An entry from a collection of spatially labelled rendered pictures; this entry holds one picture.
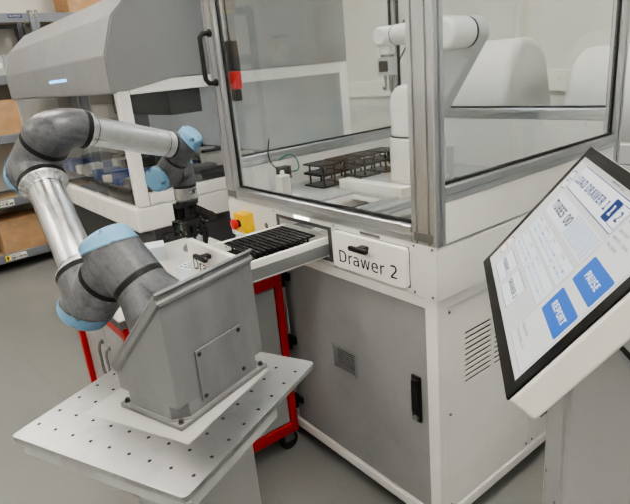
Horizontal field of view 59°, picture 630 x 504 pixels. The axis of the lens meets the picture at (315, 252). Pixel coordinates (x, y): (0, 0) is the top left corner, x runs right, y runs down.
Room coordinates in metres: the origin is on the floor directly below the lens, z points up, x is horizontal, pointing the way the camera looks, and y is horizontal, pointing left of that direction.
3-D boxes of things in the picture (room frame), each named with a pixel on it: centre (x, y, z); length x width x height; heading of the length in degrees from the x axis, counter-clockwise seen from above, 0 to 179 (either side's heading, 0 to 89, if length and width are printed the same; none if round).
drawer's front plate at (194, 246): (1.52, 0.30, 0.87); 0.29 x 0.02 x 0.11; 37
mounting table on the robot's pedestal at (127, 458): (1.02, 0.33, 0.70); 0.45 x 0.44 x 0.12; 151
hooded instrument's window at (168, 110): (3.29, 0.79, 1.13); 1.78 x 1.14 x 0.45; 37
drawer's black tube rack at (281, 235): (1.64, 0.14, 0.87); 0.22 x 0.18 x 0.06; 127
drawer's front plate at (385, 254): (1.46, -0.15, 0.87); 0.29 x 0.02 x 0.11; 37
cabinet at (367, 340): (1.96, -0.37, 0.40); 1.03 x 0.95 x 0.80; 37
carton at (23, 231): (4.67, 2.51, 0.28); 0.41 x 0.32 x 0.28; 131
